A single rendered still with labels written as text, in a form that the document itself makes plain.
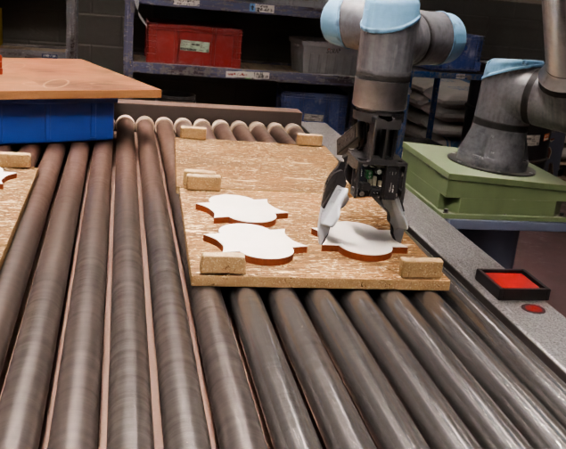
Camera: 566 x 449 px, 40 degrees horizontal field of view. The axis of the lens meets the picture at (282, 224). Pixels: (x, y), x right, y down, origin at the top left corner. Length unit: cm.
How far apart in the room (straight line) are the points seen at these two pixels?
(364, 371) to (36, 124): 107
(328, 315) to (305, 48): 474
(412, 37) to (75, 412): 64
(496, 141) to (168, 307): 94
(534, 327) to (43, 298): 60
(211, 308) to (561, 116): 91
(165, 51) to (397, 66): 450
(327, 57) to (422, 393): 497
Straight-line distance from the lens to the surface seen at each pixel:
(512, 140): 169
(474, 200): 162
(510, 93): 167
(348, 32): 121
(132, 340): 86
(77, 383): 79
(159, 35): 550
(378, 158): 107
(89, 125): 176
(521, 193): 166
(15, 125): 171
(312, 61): 567
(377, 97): 106
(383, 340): 92
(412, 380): 84
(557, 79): 159
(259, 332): 90
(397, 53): 106
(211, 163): 157
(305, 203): 135
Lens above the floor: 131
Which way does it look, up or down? 18 degrees down
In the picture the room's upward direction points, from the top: 5 degrees clockwise
